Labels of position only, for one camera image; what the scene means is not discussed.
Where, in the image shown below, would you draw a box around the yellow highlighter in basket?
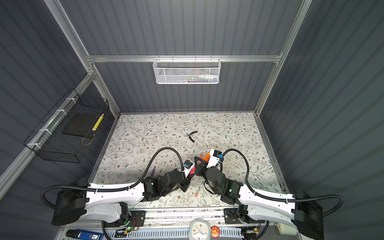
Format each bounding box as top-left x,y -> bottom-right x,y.
92,114 -> 104,132

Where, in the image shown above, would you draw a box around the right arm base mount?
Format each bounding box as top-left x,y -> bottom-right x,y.
224,208 -> 266,225

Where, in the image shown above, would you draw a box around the purple highlighter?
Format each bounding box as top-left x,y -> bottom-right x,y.
150,167 -> 156,178

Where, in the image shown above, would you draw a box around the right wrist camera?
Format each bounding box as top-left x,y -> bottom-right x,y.
207,149 -> 223,169

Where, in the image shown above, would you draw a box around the pink highlighter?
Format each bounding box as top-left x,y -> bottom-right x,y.
188,167 -> 196,178

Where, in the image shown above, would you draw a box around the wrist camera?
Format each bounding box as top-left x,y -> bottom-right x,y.
183,160 -> 195,177
207,149 -> 223,169

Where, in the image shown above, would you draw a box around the black handled pliers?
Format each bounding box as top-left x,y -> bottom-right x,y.
186,131 -> 198,143

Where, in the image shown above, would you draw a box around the white tape roll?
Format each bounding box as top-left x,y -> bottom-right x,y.
277,223 -> 298,236

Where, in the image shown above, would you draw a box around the orange highlighter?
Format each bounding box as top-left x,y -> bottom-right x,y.
203,153 -> 211,162

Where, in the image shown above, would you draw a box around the black corrugated cable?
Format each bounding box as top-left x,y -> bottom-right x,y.
40,146 -> 186,209
221,148 -> 344,217

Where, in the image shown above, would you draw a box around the black pad in basket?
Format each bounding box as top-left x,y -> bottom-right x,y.
62,114 -> 96,139

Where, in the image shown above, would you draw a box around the white analog clock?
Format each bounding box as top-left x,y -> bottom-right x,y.
188,219 -> 212,240

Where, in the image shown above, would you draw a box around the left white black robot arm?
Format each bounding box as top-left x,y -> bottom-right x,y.
52,169 -> 193,226

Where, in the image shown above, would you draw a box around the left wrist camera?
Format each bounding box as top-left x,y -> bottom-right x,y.
183,160 -> 195,177

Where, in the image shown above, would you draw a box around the white wire mesh basket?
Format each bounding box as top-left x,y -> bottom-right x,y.
153,60 -> 222,85

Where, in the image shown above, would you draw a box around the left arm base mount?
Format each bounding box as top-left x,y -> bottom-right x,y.
104,211 -> 147,228

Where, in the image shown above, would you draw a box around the red round badge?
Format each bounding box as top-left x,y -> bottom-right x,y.
211,226 -> 221,239

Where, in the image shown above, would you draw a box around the right black corrugated cable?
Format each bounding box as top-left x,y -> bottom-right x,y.
221,148 -> 344,217

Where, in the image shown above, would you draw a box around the blue black device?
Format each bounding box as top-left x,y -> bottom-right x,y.
66,229 -> 104,240

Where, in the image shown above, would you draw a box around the left black corrugated cable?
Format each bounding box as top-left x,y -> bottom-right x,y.
40,146 -> 186,209

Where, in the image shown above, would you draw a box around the black wire mesh basket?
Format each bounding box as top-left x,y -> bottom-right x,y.
24,91 -> 110,164

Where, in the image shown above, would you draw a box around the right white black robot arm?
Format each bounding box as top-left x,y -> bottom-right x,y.
194,157 -> 324,240

